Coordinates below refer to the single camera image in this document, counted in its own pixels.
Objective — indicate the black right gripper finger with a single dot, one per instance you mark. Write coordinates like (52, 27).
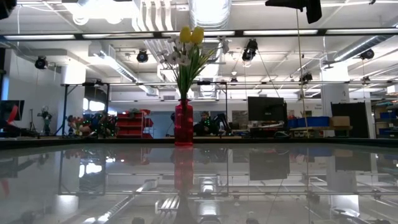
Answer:
(289, 3)

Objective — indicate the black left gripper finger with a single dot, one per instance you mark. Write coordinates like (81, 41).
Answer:
(5, 6)

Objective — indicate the yellow artificial tulip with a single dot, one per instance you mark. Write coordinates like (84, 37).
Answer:
(197, 35)
(185, 34)

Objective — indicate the white artificial flower bunch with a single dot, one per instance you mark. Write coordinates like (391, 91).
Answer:
(186, 79)

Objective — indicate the red translucent vase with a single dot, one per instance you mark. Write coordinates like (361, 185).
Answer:
(183, 124)

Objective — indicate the black background robot arm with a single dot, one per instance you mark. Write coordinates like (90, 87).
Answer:
(223, 121)

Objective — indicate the small black monitor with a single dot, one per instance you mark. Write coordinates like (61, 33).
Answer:
(4, 110)

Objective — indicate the large black monitor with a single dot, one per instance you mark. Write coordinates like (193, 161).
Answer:
(265, 109)

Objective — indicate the blue storage bins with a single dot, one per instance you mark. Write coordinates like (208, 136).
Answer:
(311, 122)

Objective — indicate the black panel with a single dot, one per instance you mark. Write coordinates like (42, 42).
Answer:
(357, 115)

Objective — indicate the cardboard box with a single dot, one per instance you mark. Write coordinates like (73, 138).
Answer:
(339, 121)

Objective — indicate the metal storage shelf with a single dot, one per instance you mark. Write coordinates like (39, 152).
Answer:
(387, 121)

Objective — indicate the person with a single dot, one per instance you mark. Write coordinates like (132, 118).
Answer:
(205, 124)

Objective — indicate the red shelf cart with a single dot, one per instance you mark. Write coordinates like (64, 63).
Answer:
(133, 124)

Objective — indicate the overhead light bar frame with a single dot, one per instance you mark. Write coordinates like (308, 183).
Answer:
(280, 32)

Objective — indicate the black hanging camera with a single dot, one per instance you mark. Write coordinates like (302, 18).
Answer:
(142, 56)
(367, 53)
(40, 62)
(250, 49)
(306, 77)

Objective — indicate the silver ventilation duct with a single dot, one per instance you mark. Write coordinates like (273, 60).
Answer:
(210, 14)

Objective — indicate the black table frame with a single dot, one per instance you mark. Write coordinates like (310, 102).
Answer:
(46, 143)

